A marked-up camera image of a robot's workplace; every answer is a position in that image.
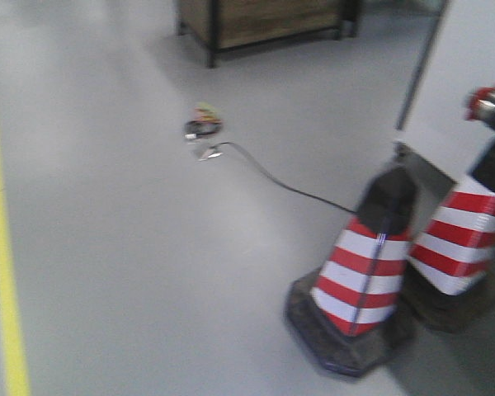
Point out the left red white traffic cone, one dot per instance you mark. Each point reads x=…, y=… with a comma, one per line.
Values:
x=348, y=311

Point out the red white traffic cone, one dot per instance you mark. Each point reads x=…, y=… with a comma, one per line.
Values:
x=448, y=282
x=348, y=311

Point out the right red white traffic cone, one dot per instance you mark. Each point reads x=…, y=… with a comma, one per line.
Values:
x=448, y=282

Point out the floor cable outlet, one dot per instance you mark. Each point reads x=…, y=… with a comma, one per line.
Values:
x=205, y=125

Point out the wooden crate black frame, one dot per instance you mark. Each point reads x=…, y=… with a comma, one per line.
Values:
x=223, y=26

